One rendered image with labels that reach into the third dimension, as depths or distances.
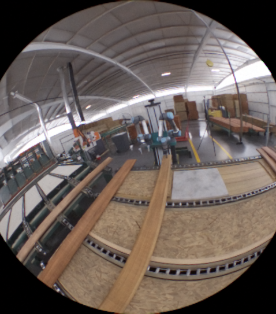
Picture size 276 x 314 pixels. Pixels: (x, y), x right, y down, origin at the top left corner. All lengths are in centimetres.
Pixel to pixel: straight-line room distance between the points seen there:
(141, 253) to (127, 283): 26
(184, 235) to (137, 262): 39
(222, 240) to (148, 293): 59
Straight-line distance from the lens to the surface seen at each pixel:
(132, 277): 78
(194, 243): 81
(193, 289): 83
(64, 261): 114
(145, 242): 78
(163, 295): 82
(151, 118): 204
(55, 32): 607
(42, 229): 160
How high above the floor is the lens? 161
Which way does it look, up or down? 23 degrees down
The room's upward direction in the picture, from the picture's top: 17 degrees counter-clockwise
